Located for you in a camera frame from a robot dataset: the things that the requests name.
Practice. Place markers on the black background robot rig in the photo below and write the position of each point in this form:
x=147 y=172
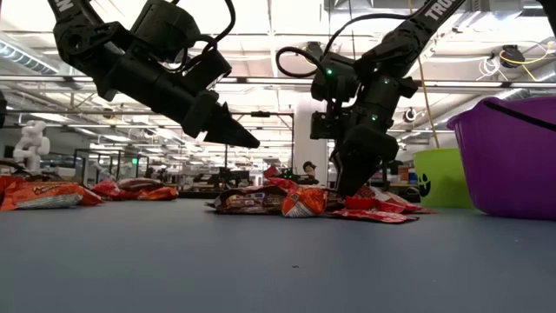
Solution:
x=226 y=176

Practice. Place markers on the purple plastic basket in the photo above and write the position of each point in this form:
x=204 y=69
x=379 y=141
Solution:
x=512 y=174

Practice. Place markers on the silver air duct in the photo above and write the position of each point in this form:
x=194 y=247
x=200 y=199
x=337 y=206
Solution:
x=26 y=58

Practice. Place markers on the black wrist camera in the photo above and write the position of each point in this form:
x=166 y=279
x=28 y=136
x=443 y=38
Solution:
x=326 y=126
x=208 y=71

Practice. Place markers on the colourful box stack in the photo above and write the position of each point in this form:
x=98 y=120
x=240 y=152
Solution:
x=410 y=176

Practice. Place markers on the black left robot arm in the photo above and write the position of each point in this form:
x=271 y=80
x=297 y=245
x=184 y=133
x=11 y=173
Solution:
x=87 y=43

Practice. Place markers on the white pillar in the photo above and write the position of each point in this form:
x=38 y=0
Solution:
x=304 y=148

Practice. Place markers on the green plastic basket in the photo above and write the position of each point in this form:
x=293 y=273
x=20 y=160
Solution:
x=443 y=182

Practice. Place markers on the black gantry frame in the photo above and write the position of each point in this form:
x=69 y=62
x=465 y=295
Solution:
x=278 y=114

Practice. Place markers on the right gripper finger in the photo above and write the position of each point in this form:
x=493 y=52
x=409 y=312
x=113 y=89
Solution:
x=338 y=174
x=356 y=174

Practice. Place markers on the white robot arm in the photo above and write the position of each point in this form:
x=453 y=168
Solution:
x=32 y=143

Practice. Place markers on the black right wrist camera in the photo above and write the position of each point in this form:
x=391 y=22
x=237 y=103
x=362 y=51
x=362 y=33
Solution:
x=326 y=126

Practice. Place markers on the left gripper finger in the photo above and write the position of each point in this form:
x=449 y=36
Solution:
x=230 y=140
x=230 y=124

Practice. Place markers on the person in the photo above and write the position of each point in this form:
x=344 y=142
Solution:
x=309 y=168

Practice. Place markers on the black frame enclosure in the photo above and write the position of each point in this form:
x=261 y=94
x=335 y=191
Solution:
x=108 y=150

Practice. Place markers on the black round ceiling reel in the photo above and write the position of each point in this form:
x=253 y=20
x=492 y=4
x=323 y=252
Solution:
x=408 y=116

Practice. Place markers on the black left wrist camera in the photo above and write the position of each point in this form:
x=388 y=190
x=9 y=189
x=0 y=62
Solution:
x=208 y=71

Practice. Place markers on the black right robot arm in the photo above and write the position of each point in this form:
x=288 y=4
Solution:
x=412 y=35

